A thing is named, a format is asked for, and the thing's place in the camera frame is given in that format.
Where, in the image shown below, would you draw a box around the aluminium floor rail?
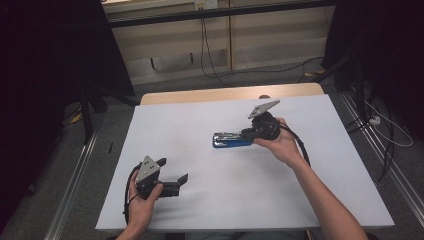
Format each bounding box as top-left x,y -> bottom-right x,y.
43,129 -> 100,240
339,92 -> 424,220

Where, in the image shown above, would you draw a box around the black hanging cable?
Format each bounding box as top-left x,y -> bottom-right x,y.
203,18 -> 326,81
199,18 -> 231,86

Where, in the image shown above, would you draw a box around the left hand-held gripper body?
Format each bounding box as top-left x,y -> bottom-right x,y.
135,155 -> 181,201

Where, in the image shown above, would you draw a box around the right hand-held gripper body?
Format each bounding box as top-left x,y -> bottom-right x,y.
247,99 -> 282,141

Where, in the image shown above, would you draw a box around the black metal stand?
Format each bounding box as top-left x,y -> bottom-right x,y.
312,54 -> 368,123
79,87 -> 141,145

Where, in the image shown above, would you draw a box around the person's right hand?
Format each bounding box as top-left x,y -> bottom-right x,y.
253,116 -> 307,170

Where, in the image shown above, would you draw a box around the black horizontal bar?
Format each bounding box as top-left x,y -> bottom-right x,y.
108,0 -> 336,29

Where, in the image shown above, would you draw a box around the beige wooden cabinet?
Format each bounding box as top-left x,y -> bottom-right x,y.
102,0 -> 336,86

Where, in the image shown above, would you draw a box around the black floor cables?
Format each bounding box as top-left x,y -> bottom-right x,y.
344,99 -> 397,185

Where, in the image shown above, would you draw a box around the person's left hand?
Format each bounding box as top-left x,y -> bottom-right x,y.
127,169 -> 165,232

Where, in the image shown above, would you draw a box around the white table cover sheet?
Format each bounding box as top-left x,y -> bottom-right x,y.
95,94 -> 396,233

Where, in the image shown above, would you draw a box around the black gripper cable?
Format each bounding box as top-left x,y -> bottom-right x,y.
123,162 -> 142,225
279,120 -> 312,168

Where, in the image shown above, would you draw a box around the wooden table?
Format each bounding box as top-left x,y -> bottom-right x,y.
139,82 -> 325,106

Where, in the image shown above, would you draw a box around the white wall socket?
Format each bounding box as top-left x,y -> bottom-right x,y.
194,0 -> 219,11

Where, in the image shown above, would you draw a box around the blue stapler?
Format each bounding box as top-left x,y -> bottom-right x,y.
212,131 -> 255,149

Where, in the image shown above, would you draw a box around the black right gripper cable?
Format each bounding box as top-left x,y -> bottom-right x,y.
279,120 -> 312,168

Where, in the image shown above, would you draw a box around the black curtain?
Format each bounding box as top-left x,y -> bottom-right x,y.
0,0 -> 136,231
322,0 -> 424,143

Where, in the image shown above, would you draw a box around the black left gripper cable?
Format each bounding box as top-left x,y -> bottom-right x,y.
123,162 -> 142,225

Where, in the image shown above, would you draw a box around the white floor cable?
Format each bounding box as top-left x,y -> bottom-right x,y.
363,99 -> 415,148

